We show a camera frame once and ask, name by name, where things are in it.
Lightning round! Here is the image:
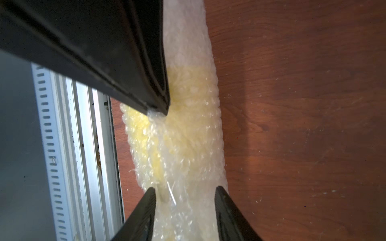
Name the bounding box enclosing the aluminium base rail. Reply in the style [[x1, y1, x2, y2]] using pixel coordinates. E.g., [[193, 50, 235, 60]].
[[31, 64, 125, 241]]

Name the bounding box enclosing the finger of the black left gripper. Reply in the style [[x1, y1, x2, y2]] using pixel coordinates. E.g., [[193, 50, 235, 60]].
[[1, 0, 170, 114]]

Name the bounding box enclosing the yellow plastic wine glass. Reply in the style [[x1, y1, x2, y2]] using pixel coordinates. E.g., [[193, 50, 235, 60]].
[[120, 66, 224, 189]]

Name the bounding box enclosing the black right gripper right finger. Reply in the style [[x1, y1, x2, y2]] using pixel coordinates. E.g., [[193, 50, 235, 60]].
[[215, 186, 263, 241]]

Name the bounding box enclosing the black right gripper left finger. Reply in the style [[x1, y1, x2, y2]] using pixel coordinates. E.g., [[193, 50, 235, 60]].
[[112, 187, 156, 241]]

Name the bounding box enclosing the bubble wrap sheet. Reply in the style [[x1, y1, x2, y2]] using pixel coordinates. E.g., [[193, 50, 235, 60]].
[[121, 1, 228, 241]]

